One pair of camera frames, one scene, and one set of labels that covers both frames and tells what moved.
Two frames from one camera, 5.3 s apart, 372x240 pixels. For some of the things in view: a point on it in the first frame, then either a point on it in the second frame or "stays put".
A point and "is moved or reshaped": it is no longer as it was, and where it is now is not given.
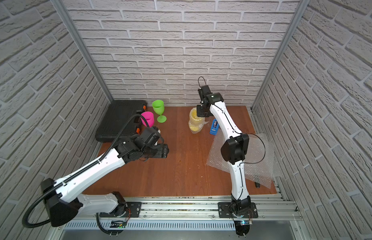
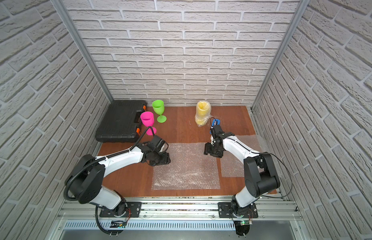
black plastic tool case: [116, 115] stays put
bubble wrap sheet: [260, 164] is moved or reshaped
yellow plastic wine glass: [195, 123] is moved or reshaped
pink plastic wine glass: [149, 117] stays put
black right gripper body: [202, 112] → [212, 149]
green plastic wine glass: [158, 107] stays put
